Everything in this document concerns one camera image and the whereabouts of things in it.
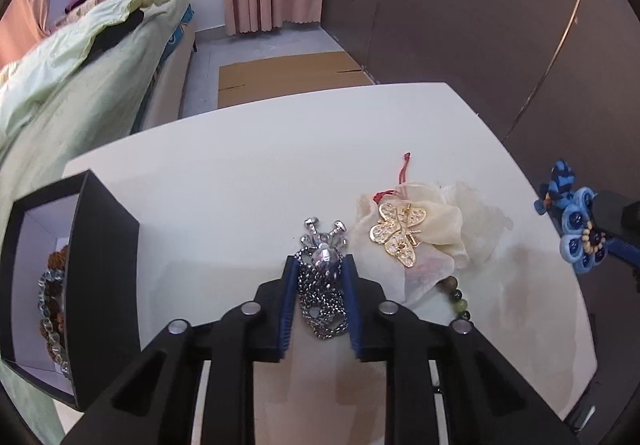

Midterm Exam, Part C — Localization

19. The gold butterfly brooch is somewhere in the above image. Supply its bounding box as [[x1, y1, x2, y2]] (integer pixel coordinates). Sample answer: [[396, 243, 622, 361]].
[[369, 202, 427, 269]]

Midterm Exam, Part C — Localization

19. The bed with green sheet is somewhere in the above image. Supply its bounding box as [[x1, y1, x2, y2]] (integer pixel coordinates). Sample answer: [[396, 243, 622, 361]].
[[0, 0, 199, 445]]

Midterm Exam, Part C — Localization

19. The silver chain necklace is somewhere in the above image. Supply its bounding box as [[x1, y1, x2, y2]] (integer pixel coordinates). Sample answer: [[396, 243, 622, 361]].
[[297, 214, 350, 341]]

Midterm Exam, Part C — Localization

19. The blue fabric flower ornament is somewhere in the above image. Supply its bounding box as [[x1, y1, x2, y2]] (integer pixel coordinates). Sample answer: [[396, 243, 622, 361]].
[[534, 159, 608, 275]]

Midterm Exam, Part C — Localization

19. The light green quilt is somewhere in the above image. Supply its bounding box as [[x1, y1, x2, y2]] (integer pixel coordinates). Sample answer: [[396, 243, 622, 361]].
[[1, 0, 169, 146]]

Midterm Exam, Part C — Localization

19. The black jewelry box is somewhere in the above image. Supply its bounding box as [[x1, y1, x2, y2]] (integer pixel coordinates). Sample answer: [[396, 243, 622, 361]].
[[1, 171, 140, 411]]

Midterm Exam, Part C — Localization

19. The cream organza pouch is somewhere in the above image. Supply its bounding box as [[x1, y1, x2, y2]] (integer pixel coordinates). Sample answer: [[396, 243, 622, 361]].
[[348, 153, 513, 306]]

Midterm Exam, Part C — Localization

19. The brown rudraksha bead bracelet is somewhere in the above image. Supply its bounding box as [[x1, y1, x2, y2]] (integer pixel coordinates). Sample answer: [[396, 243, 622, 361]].
[[41, 243, 72, 366]]

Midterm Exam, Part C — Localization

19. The green black bead bracelet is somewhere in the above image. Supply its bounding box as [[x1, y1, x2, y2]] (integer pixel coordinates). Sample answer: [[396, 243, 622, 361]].
[[438, 275, 474, 322]]

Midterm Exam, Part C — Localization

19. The flat cardboard sheet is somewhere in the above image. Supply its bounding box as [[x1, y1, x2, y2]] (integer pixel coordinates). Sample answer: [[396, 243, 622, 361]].
[[217, 51, 373, 109]]

